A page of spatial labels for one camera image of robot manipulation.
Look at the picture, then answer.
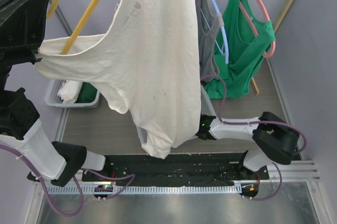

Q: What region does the green tank top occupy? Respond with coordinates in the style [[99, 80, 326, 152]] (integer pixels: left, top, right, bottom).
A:
[[205, 0, 276, 99]]

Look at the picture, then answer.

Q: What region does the grey tank top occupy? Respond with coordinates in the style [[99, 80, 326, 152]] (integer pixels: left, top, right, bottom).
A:
[[195, 0, 222, 82]]

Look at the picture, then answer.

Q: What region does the grey corner frame post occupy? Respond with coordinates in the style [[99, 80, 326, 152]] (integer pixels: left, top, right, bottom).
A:
[[47, 0, 72, 36]]

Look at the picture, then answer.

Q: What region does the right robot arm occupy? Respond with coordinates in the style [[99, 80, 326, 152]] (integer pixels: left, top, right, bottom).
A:
[[196, 112, 300, 179]]

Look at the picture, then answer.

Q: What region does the white cloth in left basket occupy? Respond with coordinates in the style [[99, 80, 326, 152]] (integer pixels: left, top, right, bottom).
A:
[[57, 81, 83, 104]]

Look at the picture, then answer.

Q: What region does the white laundry basket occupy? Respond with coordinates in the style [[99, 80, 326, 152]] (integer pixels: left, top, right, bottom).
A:
[[136, 86, 216, 144], [45, 80, 100, 109]]

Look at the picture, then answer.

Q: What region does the pink plastic hanger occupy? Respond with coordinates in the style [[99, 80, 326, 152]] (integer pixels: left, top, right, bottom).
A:
[[240, 0, 276, 59]]

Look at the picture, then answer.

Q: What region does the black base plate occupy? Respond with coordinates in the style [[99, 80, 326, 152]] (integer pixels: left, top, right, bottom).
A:
[[81, 151, 271, 188]]

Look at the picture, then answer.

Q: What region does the white tank top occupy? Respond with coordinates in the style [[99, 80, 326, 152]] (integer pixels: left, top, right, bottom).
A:
[[35, 0, 201, 159]]

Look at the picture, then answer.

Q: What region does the light blue hanger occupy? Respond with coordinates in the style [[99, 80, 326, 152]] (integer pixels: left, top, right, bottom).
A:
[[211, 0, 230, 64]]

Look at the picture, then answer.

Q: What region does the white left laundry basket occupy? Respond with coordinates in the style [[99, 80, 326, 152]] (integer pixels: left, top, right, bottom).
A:
[[45, 80, 100, 109]]

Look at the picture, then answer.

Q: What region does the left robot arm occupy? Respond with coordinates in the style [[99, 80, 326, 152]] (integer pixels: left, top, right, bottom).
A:
[[1, 0, 112, 187]]

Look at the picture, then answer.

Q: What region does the green cloth in basket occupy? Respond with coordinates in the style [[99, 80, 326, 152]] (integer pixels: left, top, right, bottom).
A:
[[76, 82, 97, 103]]

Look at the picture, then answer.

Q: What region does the slotted cable duct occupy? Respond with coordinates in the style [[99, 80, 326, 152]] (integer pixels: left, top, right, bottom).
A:
[[47, 184, 242, 196]]

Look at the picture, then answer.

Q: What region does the white centre laundry basket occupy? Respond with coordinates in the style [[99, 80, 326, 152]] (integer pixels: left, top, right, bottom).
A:
[[136, 86, 216, 144]]

